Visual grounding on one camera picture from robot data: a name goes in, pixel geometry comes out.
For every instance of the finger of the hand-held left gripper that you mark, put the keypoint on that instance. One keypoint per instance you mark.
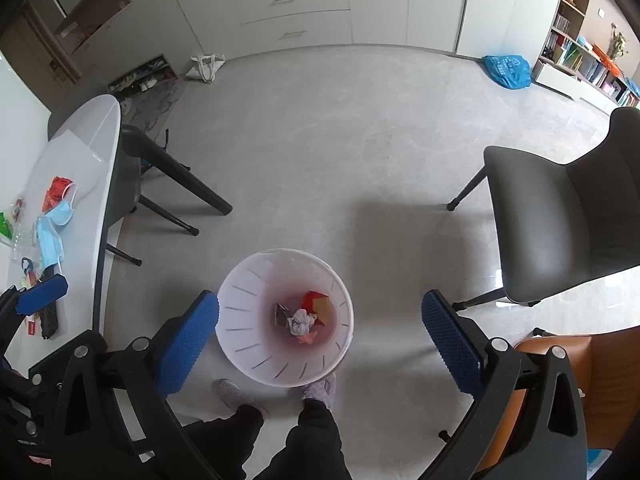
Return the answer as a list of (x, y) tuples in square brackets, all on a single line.
[(42, 292)]

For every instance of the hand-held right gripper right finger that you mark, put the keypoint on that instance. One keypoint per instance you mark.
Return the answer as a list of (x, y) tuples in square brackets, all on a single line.
[(450, 340)]

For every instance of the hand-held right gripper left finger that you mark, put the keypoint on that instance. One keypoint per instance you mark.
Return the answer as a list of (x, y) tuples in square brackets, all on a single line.
[(185, 345)]

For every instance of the blue face mask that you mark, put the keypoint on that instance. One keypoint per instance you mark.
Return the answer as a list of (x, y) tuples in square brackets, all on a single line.
[(50, 245), (62, 212)]

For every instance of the clear plastic container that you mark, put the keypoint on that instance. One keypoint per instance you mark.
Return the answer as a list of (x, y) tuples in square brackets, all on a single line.
[(250, 340)]

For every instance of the crumpled trash in bin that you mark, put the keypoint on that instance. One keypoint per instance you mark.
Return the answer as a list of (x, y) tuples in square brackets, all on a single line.
[(320, 305)]

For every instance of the black cloth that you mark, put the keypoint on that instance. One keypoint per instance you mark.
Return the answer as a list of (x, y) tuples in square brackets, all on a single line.
[(49, 322)]

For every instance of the small red label card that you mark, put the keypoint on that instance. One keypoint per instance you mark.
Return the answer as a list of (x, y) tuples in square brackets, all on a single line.
[(32, 327)]

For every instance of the clear plastic packaging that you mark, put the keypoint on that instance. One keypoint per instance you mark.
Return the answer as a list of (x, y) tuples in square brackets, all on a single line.
[(22, 240)]

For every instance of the person's left grey shoe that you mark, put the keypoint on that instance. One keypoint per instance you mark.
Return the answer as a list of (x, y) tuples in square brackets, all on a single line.
[(232, 392)]

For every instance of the person's grey shoe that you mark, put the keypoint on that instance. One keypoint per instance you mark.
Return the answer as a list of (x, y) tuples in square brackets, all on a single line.
[(320, 390), (232, 392)]

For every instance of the green packet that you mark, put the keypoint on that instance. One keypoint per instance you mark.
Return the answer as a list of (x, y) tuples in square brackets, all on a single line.
[(4, 225)]

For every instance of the small red packet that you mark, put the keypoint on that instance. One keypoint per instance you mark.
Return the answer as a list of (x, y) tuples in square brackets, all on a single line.
[(18, 207)]

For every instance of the brown cardboard piece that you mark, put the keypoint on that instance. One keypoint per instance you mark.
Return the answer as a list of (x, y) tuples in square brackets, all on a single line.
[(281, 312)]

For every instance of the red wrapper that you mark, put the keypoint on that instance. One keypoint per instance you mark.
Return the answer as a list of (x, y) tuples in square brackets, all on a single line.
[(57, 190)]

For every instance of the person's left leg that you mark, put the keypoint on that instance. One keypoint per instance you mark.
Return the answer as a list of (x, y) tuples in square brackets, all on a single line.
[(230, 440)]

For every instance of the crumpled white paper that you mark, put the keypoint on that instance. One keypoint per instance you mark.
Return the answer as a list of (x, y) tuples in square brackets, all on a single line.
[(302, 321)]

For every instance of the white oval table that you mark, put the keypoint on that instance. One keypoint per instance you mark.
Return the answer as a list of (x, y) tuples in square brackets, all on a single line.
[(75, 160)]

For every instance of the person's right grey shoe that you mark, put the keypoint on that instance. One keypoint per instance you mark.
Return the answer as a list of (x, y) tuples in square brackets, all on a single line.
[(320, 390)]

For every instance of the grey chair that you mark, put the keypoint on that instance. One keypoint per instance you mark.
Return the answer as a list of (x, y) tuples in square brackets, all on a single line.
[(125, 180), (540, 220)]

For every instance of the orange chair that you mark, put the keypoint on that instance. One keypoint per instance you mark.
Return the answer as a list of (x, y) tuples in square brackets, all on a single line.
[(600, 355)]

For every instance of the grey patterned floor mat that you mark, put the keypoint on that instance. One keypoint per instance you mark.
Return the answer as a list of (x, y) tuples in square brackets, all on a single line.
[(150, 105)]

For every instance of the open shoe compartment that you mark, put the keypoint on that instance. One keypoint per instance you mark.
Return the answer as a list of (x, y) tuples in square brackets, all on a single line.
[(142, 75)]

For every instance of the blue mop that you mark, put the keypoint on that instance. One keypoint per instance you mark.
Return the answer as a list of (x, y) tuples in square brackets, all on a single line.
[(507, 70)]

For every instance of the white tote bag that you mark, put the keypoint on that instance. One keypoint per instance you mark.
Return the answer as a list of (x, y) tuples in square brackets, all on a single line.
[(205, 67)]

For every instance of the bookshelf with books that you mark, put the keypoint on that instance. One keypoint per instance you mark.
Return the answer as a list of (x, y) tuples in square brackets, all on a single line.
[(575, 55)]

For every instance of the dried flower bunch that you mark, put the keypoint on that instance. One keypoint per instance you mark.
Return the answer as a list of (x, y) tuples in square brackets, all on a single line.
[(618, 40)]

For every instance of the white cabinet with drawers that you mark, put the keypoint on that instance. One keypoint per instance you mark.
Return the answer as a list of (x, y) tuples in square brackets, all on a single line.
[(300, 0)]

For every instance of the wooden wall niche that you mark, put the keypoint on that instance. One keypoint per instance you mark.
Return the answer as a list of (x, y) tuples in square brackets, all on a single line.
[(90, 15)]

